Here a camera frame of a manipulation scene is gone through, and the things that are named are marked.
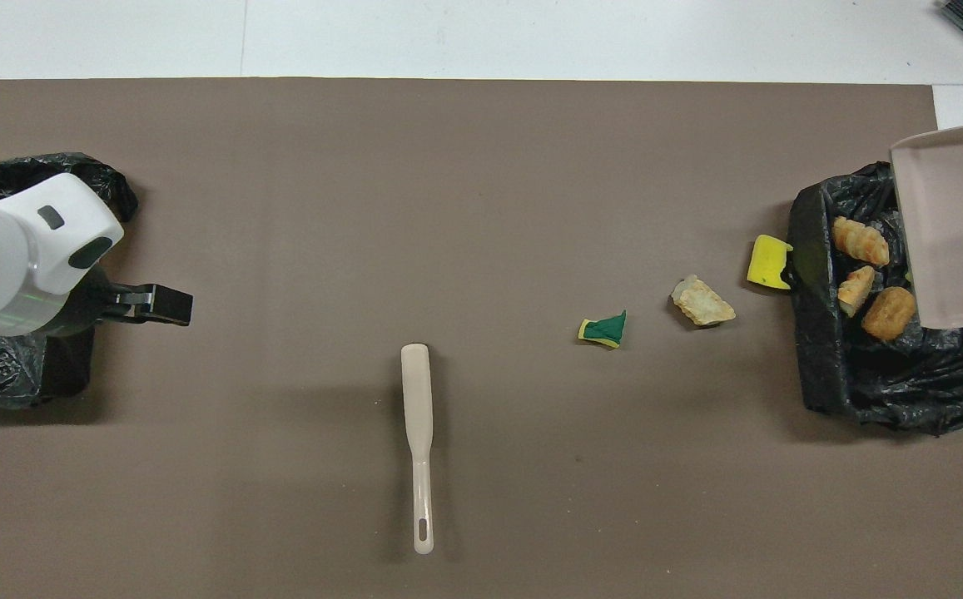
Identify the small striped bread bun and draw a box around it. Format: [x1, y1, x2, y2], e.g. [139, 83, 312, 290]
[837, 265, 876, 319]

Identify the brown table mat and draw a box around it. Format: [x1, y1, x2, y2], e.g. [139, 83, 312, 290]
[0, 77, 963, 599]

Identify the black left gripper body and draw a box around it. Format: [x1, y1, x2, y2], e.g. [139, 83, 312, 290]
[61, 265, 128, 335]

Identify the long twisted croissant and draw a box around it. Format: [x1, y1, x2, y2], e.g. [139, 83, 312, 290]
[831, 216, 891, 268]

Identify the black bag lined pink bin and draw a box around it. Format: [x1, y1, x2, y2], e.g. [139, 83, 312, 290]
[0, 153, 139, 408]

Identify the beige hand brush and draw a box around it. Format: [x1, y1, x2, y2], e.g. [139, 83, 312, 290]
[400, 343, 435, 556]

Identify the brown bread roll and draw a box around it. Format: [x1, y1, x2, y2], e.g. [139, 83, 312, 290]
[861, 286, 918, 342]

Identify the green and yellow sponge piece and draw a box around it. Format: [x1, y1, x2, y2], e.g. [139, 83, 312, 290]
[578, 310, 628, 349]

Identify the yellow sponge block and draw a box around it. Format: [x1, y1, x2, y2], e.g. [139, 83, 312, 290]
[747, 235, 794, 290]

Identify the beige plastic dustpan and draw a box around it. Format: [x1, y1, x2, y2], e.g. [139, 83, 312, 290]
[889, 121, 963, 330]

